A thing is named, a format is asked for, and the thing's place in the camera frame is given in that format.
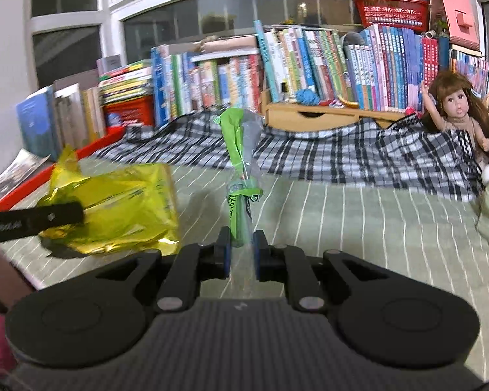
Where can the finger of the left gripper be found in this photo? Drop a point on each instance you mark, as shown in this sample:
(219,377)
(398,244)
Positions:
(29,222)

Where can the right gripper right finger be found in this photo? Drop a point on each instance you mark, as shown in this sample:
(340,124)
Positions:
(289,266)

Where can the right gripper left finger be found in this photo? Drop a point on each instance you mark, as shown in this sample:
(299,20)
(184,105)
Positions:
(192,265)

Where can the yellow snack bag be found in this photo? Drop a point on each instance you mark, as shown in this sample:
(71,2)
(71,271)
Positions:
(128,209)

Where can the green clear plastic wrapper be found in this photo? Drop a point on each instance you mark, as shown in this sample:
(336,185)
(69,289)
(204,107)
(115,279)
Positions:
(241,131)

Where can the leaning books at left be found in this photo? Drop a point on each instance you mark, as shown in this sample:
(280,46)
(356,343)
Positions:
(51,119)

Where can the stack of flat books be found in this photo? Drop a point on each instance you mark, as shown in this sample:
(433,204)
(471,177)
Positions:
(127,82)

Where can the row of upright books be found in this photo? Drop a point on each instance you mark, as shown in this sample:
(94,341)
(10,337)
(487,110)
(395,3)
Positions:
(378,69)

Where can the red basket on books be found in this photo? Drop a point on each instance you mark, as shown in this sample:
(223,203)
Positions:
(411,14)

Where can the wooden drawer organizer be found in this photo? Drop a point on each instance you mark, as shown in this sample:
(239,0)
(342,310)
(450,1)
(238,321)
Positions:
(293,117)

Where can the green checked bed sheet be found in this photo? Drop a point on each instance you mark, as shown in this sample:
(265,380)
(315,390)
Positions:
(430,239)

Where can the red plastic basket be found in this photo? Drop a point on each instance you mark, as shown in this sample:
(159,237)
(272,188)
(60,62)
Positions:
(139,110)

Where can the black white plaid blanket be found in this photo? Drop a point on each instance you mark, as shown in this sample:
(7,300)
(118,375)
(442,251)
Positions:
(402,156)

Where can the blue yarn ball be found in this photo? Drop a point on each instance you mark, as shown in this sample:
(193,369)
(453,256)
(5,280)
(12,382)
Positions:
(307,97)

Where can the brown haired doll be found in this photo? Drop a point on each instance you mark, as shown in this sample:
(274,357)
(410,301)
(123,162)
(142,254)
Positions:
(450,104)

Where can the pink box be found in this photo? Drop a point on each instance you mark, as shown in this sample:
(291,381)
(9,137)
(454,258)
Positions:
(455,18)

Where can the red bed rail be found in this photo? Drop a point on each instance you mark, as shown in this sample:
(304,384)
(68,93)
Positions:
(42,176)

